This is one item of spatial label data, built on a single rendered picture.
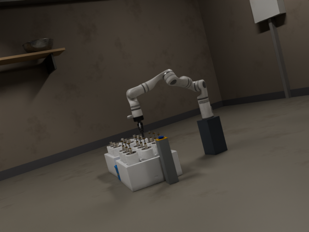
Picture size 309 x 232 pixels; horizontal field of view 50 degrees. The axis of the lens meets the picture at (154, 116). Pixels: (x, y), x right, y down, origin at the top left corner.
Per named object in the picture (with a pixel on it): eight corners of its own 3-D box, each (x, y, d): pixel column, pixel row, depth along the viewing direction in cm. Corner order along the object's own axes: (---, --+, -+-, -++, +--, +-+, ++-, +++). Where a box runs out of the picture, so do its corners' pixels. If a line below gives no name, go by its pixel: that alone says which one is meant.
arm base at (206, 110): (208, 117, 286) (203, 98, 284) (215, 116, 278) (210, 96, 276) (200, 119, 281) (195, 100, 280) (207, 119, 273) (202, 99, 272)
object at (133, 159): (146, 175, 237) (140, 151, 236) (136, 179, 231) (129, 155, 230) (139, 174, 244) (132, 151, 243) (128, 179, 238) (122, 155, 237)
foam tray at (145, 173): (165, 166, 277) (159, 146, 276) (182, 174, 240) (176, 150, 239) (121, 182, 266) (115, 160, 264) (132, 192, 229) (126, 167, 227)
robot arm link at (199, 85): (205, 78, 278) (210, 98, 279) (196, 81, 283) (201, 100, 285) (200, 79, 270) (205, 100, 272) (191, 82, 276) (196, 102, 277)
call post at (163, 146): (175, 179, 232) (164, 137, 230) (179, 181, 225) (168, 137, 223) (166, 182, 230) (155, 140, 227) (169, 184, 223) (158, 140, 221)
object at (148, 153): (148, 175, 235) (141, 151, 234) (145, 172, 245) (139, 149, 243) (160, 171, 238) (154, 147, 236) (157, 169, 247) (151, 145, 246)
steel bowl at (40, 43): (52, 55, 478) (49, 44, 477) (59, 48, 442) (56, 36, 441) (23, 59, 458) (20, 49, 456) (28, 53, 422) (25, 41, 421)
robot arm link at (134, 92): (127, 90, 230) (144, 82, 234) (124, 91, 239) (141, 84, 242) (131, 99, 231) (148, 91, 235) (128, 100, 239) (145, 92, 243)
